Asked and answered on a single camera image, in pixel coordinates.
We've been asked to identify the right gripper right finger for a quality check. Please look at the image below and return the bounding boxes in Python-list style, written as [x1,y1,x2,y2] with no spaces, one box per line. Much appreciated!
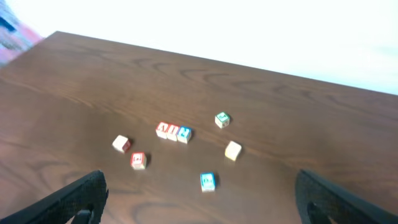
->
[295,170,397,224]

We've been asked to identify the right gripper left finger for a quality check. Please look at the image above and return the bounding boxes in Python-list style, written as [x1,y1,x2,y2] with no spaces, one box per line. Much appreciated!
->
[1,170,109,224]

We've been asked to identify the red letter A block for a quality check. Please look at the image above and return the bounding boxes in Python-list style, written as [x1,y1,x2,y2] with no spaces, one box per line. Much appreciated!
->
[155,122,169,139]

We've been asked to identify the red letter I block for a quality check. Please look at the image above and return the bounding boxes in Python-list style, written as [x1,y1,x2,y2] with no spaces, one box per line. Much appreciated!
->
[166,124,180,141]

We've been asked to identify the blue number 2 block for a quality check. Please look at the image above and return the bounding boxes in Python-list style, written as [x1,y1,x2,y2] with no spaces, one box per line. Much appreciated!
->
[177,126,192,144]

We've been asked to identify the yellow picture wooden block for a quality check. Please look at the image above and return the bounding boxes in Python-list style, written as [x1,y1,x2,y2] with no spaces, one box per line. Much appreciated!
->
[224,141,242,161]

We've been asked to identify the red letter C block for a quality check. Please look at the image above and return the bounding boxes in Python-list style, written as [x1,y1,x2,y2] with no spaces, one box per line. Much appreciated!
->
[130,152,147,170]

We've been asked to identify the plain cream wooden block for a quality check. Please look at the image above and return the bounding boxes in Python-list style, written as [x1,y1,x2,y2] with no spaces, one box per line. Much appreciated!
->
[112,135,131,154]

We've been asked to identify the blue letter P block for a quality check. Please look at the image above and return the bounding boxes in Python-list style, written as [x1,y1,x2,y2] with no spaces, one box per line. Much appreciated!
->
[200,172,216,192]

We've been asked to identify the green letter J block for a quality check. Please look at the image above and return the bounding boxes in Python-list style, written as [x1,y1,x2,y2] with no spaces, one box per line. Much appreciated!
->
[215,112,231,129]

